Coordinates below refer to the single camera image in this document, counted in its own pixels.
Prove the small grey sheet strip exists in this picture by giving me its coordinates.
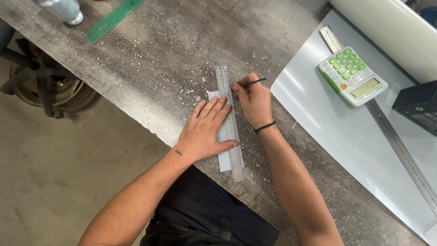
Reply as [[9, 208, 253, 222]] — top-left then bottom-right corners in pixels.
[[208, 90, 244, 172]]

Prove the green and white calculator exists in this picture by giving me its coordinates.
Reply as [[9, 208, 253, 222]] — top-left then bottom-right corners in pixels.
[[318, 46, 389, 107]]

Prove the long steel ruler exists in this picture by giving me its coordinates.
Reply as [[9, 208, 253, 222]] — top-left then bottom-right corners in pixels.
[[320, 26, 437, 217]]

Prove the white film roll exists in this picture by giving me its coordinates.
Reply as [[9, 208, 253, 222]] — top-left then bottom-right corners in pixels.
[[328, 0, 437, 84]]

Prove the person's left hand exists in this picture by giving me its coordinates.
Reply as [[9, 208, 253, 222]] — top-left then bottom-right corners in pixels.
[[177, 95, 240, 161]]

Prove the black metal stand with wheel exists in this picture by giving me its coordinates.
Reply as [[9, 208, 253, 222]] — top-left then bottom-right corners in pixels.
[[0, 19, 99, 119]]

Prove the person's right hand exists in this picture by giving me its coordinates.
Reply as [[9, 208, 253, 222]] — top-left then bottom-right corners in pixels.
[[231, 72, 275, 130]]

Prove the black box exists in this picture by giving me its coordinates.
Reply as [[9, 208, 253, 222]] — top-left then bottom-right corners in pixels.
[[392, 80, 437, 137]]

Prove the green plastic ruler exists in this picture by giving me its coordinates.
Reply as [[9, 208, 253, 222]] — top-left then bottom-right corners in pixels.
[[85, 0, 145, 44]]

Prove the black wristband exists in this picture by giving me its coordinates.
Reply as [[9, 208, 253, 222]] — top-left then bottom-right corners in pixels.
[[253, 120, 277, 133]]

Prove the person's dark clothing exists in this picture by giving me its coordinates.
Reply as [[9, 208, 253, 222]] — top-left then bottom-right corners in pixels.
[[140, 165, 280, 246]]

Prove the clear plastic bottle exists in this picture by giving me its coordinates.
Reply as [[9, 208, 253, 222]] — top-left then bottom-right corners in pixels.
[[33, 0, 84, 26]]

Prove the thin black scriber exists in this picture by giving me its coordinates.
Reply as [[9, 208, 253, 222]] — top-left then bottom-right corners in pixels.
[[231, 77, 267, 92]]

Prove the short steel ruler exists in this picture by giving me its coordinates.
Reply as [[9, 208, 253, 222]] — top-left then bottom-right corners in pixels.
[[215, 66, 245, 182]]

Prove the large grey metal sheet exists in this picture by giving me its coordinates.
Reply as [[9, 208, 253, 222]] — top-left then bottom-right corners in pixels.
[[270, 8, 437, 245]]

